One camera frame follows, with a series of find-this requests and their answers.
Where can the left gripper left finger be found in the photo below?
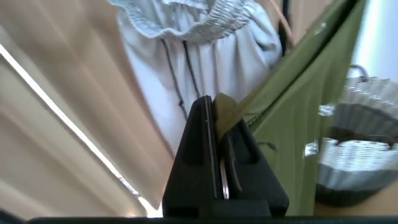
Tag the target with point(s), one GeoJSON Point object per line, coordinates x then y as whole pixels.
{"type": "Point", "coordinates": [192, 168]}

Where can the pink clothes hanger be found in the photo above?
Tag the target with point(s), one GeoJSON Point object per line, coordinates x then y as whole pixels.
{"type": "Point", "coordinates": [280, 14]}

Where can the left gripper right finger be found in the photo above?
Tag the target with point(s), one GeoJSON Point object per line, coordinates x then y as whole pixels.
{"type": "Point", "coordinates": [258, 183]}

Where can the green short-sleeved shirt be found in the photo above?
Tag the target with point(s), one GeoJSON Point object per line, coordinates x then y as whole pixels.
{"type": "Point", "coordinates": [295, 124]}

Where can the white laundry basket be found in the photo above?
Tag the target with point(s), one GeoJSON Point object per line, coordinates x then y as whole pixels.
{"type": "Point", "coordinates": [357, 168]}

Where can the beige curtain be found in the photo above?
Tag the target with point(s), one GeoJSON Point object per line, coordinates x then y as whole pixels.
{"type": "Point", "coordinates": [62, 62]}

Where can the pale grey shorts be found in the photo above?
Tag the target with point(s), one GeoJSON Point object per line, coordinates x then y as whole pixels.
{"type": "Point", "coordinates": [217, 62]}

